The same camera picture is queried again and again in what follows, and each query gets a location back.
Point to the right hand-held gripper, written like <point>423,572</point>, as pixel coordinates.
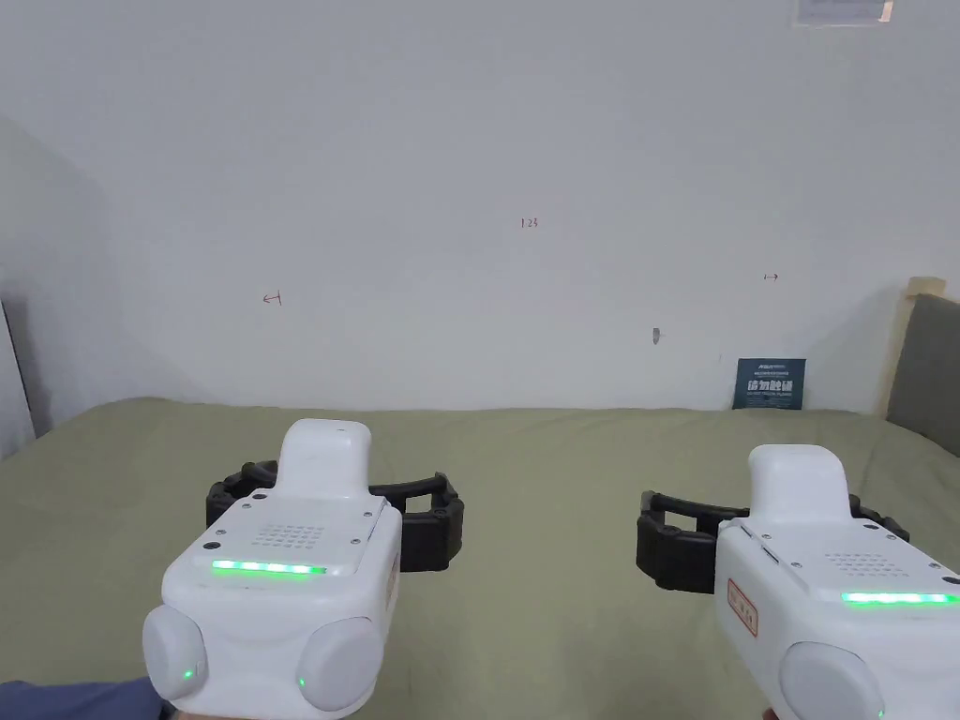
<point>840,622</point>

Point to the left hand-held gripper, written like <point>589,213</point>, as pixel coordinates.
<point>285,615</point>

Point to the person's left forearm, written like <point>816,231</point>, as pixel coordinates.
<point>75,701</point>

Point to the person's left hand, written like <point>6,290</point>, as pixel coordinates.
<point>178,713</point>

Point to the dark teal printed card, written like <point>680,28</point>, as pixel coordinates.
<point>769,384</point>

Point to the bed with pale green sheet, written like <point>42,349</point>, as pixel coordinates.
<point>547,525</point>

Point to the grey-green padded headboard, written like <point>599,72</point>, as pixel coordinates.
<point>930,375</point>

